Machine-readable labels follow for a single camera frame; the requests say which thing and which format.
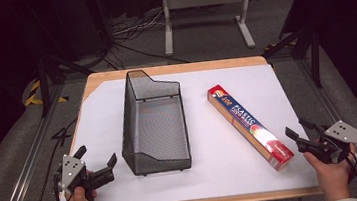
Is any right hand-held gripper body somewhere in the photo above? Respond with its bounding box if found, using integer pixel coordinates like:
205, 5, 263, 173
294, 118, 357, 169

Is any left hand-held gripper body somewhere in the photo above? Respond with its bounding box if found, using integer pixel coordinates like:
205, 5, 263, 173
54, 149, 118, 201

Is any long plastic wrap box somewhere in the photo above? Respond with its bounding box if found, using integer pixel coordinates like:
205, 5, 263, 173
205, 76, 297, 179

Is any black wire mesh basket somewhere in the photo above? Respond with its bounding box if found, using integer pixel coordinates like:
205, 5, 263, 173
112, 65, 194, 179

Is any person's right hand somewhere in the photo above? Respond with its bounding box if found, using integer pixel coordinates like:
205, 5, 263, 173
302, 141, 357, 201

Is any yellow black hazard tape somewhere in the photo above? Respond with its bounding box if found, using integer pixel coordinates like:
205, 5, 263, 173
22, 76, 69, 108

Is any white paper sheet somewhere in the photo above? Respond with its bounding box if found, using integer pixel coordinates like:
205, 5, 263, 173
62, 59, 320, 201

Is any black metal stand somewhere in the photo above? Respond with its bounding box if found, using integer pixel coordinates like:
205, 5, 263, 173
23, 0, 100, 119
257, 0, 329, 94

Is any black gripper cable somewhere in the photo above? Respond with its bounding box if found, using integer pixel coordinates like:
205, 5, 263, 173
51, 171, 70, 201

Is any aluminium floor rail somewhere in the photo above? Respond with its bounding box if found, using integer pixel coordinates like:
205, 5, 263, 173
296, 53, 357, 201
0, 82, 77, 201

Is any bundle of floor cables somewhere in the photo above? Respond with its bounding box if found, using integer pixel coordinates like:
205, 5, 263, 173
98, 5, 194, 72

